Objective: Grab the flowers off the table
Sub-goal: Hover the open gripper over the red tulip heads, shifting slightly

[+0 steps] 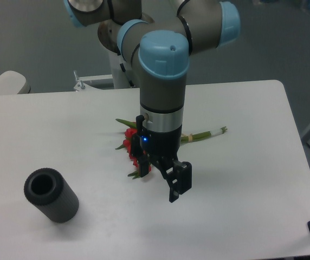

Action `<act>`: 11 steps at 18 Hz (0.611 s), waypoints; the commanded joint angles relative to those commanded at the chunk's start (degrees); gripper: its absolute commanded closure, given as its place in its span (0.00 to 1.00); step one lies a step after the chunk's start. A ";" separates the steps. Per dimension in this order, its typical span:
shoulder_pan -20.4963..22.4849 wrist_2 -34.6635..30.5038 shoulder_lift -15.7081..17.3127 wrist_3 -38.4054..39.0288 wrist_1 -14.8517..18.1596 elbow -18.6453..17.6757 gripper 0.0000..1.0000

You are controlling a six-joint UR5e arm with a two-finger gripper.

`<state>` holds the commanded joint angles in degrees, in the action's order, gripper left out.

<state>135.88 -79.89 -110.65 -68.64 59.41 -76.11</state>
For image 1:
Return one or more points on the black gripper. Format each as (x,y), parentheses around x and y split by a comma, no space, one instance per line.
(163,148)

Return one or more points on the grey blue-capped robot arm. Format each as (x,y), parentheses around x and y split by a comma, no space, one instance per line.
(158,54)

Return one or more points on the dark grey ribbed vase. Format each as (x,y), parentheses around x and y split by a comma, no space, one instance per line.
(48,191)

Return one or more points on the white chair armrest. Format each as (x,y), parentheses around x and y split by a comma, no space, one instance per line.
(13,83)

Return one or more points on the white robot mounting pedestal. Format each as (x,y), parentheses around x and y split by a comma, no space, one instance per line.
(119,78)

